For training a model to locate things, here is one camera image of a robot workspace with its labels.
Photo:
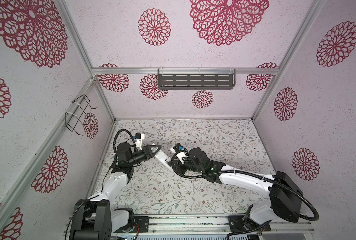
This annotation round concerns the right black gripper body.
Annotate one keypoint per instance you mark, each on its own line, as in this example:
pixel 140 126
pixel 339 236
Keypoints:
pixel 191 166

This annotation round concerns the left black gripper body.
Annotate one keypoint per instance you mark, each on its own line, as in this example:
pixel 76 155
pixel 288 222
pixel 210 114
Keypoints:
pixel 137 157

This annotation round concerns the white remote control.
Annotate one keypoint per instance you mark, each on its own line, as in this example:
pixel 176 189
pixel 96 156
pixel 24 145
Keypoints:
pixel 164 159

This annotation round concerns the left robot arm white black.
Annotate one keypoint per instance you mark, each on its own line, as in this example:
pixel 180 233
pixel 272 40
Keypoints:
pixel 93 218

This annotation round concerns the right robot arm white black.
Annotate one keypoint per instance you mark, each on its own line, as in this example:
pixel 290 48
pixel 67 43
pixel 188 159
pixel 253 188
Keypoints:
pixel 284 198

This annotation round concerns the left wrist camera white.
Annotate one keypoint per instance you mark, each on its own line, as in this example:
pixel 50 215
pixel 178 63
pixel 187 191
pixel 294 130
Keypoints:
pixel 138 138

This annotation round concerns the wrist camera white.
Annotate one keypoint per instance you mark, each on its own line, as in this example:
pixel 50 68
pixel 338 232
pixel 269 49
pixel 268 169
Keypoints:
pixel 138 138
pixel 181 152

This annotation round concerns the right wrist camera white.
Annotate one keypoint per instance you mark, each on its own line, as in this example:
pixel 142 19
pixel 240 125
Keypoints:
pixel 181 152

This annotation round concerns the black wire wall basket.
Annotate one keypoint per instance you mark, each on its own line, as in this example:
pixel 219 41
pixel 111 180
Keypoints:
pixel 76 117

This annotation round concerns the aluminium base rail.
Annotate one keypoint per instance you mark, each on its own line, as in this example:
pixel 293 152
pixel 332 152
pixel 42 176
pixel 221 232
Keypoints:
pixel 212 224

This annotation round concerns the dark grey wall shelf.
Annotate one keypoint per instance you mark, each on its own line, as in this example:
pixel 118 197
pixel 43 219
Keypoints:
pixel 198 81

